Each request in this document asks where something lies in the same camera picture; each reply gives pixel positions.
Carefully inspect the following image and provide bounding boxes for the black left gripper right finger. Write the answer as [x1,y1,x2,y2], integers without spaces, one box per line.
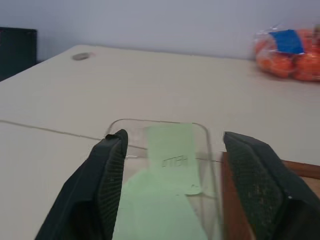
[222,131,320,240]

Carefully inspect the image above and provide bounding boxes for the clear plastic box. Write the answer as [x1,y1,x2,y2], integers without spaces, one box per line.
[103,118,225,240]

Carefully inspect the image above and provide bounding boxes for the wood framed cork board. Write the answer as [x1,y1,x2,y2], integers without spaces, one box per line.
[221,151,320,240]

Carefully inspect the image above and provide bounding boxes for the plastic bag of orange fruit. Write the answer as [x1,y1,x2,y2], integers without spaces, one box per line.
[252,23,320,82]

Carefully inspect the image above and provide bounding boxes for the grey table cable grommet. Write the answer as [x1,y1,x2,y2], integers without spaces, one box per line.
[71,51,93,62]

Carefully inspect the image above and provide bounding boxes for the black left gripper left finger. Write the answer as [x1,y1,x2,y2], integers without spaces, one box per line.
[34,128,129,240]

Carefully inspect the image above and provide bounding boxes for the dark grey chair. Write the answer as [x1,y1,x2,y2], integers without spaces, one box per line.
[0,26,38,83]

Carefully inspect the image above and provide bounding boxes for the green paper label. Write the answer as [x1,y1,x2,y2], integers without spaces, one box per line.
[112,167,209,240]

